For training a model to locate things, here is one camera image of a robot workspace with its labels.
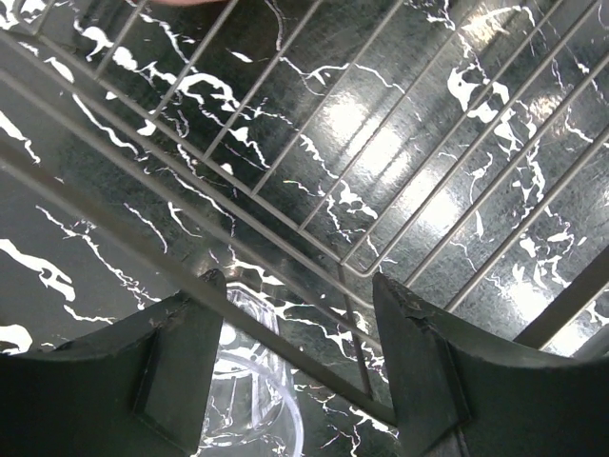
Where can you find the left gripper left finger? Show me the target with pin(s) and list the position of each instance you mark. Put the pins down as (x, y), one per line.
(138, 387)

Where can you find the clear drinking glass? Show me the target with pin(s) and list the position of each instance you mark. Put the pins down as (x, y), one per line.
(252, 409)

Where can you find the pink plastic cup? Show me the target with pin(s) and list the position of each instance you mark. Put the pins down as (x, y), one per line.
(185, 3)

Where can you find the wire dish rack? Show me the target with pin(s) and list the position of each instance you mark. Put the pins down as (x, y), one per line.
(460, 147)

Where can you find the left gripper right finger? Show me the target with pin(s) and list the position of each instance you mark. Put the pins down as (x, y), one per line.
(458, 390)

